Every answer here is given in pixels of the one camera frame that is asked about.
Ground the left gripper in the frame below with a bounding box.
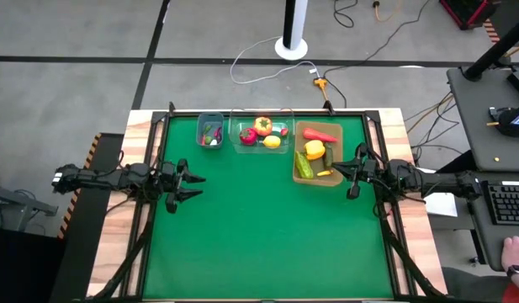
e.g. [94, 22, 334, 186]
[156, 158, 206, 214]

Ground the wooden tray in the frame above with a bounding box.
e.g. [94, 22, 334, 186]
[292, 120, 344, 187]

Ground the yellow bell pepper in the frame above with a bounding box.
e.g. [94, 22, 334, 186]
[303, 139, 326, 162]

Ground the black looped floor cable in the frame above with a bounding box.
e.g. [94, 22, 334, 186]
[332, 0, 359, 29]

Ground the dark grey side desk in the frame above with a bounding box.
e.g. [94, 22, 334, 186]
[447, 65, 519, 173]

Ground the clear plastic bin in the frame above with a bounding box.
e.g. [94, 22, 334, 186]
[228, 108, 295, 155]

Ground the white paper sheet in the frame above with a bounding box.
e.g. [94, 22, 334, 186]
[422, 167, 458, 218]

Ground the yellow power plug adapter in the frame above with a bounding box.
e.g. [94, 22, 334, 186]
[312, 77, 330, 102]

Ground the large red strawberry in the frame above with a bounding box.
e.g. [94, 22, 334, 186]
[239, 127, 259, 146]

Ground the white floor cable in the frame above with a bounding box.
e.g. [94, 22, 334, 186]
[229, 35, 321, 85]

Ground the dark green zucchini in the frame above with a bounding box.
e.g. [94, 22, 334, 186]
[323, 141, 335, 168]

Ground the black table frame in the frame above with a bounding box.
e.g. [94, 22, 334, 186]
[84, 100, 449, 303]

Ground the light green cucumber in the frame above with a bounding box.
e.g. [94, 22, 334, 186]
[294, 150, 315, 180]

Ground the black cabinet hazard stripe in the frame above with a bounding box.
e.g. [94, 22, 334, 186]
[48, 132, 125, 303]

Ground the black device blue screen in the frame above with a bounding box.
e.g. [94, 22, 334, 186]
[489, 104, 519, 138]

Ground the long red pepper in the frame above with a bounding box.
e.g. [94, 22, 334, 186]
[301, 127, 339, 144]

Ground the black keyboard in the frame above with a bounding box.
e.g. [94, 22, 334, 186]
[480, 179, 519, 226]

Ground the grey metal stand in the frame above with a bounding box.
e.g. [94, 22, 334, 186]
[0, 183, 59, 232]

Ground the white black floor pole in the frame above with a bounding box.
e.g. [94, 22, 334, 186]
[274, 0, 310, 61]

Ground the person's left hand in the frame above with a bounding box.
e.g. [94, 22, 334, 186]
[500, 235, 519, 270]

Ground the person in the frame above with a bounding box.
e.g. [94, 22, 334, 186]
[500, 235, 519, 303]

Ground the yellow floor cable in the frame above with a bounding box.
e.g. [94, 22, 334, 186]
[371, 0, 411, 23]

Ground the dark grey keyboard desk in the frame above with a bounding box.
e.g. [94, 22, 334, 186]
[459, 170, 519, 273]

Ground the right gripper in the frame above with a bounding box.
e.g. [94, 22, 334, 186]
[332, 143, 389, 200]

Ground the green table mat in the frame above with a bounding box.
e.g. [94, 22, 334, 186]
[141, 114, 395, 300]

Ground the large red orange tomato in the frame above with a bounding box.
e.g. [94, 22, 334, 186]
[253, 116, 273, 137]

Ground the red black crate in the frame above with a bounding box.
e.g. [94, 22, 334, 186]
[438, 0, 502, 31]

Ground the grey-blue plastic bin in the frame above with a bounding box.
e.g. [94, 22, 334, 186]
[195, 112, 225, 149]

